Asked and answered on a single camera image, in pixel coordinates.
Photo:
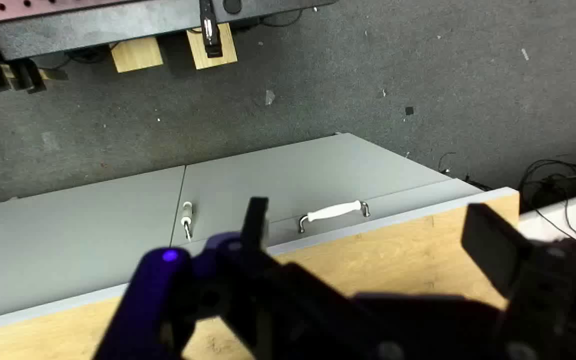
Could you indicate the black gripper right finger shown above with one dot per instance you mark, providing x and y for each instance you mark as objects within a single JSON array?
[{"x": 494, "y": 246}]

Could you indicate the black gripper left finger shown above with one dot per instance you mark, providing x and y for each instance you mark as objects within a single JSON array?
[{"x": 257, "y": 221}]

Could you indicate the grey cabinet drawer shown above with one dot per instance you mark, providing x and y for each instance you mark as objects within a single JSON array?
[{"x": 420, "y": 206}]

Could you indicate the grey low cabinet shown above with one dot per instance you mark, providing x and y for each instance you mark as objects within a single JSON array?
[
  {"x": 68, "y": 233},
  {"x": 300, "y": 173}
]

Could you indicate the small wooden block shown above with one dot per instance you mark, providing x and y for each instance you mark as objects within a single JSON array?
[
  {"x": 137, "y": 55},
  {"x": 229, "y": 55}
]

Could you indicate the black metal table beam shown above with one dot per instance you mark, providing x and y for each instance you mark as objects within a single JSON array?
[{"x": 101, "y": 27}]

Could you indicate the red perforated board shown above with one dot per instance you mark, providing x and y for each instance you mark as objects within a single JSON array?
[{"x": 49, "y": 9}]

